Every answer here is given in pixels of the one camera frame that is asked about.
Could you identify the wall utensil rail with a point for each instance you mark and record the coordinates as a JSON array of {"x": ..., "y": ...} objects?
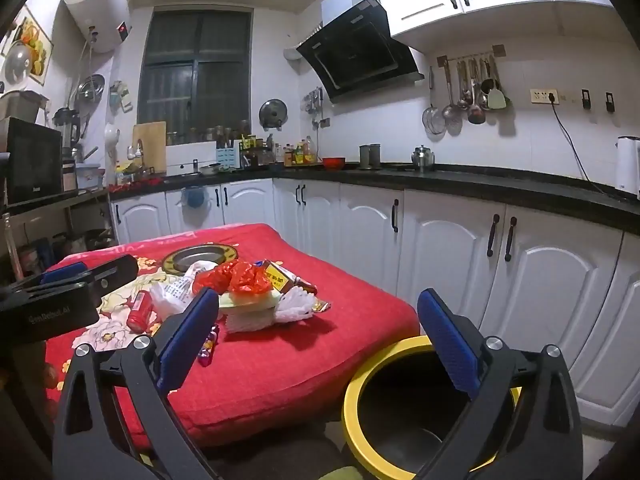
[{"x": 470, "y": 57}]

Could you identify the yellow rimmed black bin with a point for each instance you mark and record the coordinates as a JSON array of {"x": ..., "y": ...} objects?
[{"x": 360, "y": 385}]

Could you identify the black microwave oven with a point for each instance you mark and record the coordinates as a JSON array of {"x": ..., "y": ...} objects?
[{"x": 32, "y": 160}]

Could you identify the blue utensil holder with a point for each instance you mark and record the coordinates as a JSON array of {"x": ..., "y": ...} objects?
[{"x": 225, "y": 158}]

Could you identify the grey metal canister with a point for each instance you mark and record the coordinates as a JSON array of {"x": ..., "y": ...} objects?
[{"x": 370, "y": 157}]

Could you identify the small orange wrapper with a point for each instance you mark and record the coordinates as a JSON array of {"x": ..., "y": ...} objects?
[{"x": 322, "y": 306}]

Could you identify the dark ladle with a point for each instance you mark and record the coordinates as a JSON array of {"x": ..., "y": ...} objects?
[{"x": 476, "y": 115}]

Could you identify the metal faucet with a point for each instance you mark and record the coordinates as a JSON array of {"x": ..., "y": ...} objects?
[{"x": 137, "y": 150}]

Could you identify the red floral blanket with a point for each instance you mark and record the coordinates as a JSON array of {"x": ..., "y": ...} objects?
[{"x": 310, "y": 360}]

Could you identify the dark kitchen window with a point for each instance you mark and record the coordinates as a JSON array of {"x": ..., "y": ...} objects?
[{"x": 195, "y": 70}]

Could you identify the yellow cardboard box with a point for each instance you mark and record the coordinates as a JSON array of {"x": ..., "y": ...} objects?
[{"x": 277, "y": 275}]

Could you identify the glass pot lid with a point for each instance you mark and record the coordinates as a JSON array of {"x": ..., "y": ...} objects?
[{"x": 17, "y": 62}]

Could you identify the blender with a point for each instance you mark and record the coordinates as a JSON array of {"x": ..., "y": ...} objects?
[{"x": 67, "y": 127}]

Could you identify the row of glass jars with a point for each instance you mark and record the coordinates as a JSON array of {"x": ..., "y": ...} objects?
[{"x": 210, "y": 135}]

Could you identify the red plastic bag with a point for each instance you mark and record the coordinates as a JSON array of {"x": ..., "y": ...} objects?
[{"x": 240, "y": 277}]

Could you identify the red bowl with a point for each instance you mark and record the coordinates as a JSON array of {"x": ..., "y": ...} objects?
[{"x": 333, "y": 162}]

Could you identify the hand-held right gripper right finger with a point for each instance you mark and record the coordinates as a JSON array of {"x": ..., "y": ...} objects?
[{"x": 450, "y": 340}]

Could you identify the gold rimmed metal tray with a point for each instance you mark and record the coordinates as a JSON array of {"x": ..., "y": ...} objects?
[{"x": 200, "y": 257}]

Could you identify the white electric kettle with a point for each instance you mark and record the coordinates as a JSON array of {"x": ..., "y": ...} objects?
[{"x": 627, "y": 165}]

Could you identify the small metal pot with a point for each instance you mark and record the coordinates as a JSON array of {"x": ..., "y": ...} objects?
[{"x": 211, "y": 169}]

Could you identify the hanging metal kitchen tools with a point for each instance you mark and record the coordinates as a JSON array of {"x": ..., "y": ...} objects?
[{"x": 315, "y": 100}]

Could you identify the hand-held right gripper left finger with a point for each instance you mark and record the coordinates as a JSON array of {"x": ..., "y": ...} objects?
[{"x": 187, "y": 340}]

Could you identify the wall-hung packet holder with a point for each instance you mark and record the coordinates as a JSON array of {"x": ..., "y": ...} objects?
[{"x": 121, "y": 97}]

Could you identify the group of condiment bottles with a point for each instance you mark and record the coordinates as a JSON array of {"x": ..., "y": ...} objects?
[{"x": 300, "y": 155}]

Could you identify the pink candy wrapper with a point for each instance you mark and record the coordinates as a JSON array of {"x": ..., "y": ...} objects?
[{"x": 207, "y": 347}]

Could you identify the wall power outlet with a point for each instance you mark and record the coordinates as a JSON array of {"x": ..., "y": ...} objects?
[{"x": 542, "y": 96}]

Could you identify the black wall hook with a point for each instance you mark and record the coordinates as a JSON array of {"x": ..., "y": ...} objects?
[
  {"x": 610, "y": 102},
  {"x": 586, "y": 100}
]

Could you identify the white lower cabinets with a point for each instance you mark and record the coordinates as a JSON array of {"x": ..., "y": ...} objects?
[{"x": 440, "y": 250}]

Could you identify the black range hood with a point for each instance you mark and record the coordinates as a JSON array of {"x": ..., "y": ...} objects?
[{"x": 355, "y": 55}]

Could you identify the wooden cutting board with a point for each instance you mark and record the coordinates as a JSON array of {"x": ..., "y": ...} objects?
[{"x": 150, "y": 142}]

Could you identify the fruit wall picture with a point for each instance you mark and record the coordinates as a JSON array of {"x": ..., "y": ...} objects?
[{"x": 37, "y": 42}]

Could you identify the hanging metal colander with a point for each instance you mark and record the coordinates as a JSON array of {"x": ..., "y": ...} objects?
[{"x": 90, "y": 87}]

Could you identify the pale plastic container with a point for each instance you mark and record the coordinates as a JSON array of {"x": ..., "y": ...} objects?
[{"x": 90, "y": 177}]

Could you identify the white water heater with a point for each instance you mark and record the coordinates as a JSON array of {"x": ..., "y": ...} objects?
[{"x": 97, "y": 5}]

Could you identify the pale yellow paper sheet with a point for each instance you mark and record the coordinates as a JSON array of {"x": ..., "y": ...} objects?
[{"x": 250, "y": 301}]

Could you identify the pale green spatula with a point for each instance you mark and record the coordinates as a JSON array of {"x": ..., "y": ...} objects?
[{"x": 497, "y": 100}]

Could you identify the metal teapot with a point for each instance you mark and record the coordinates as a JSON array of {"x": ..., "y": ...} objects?
[{"x": 422, "y": 157}]

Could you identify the long orange snack wrapper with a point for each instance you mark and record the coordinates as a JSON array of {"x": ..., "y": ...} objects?
[{"x": 305, "y": 285}]

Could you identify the hanging metal pot lid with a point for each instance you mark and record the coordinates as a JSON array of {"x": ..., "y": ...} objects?
[{"x": 273, "y": 112}]

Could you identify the white printed plastic bag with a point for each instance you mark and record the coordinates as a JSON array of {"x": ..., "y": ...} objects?
[{"x": 170, "y": 292}]

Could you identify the white foam net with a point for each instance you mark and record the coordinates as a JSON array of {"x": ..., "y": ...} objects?
[{"x": 290, "y": 310}]

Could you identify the red cylindrical bottle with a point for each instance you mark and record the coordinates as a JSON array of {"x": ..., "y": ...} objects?
[{"x": 139, "y": 312}]

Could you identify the blue hanging cloth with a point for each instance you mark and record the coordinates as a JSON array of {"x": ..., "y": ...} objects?
[{"x": 193, "y": 197}]

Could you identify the metal ladle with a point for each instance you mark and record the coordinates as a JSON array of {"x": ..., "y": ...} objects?
[{"x": 450, "y": 110}]

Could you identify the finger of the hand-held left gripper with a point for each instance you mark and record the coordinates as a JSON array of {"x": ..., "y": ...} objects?
[
  {"x": 115, "y": 269},
  {"x": 62, "y": 272}
]

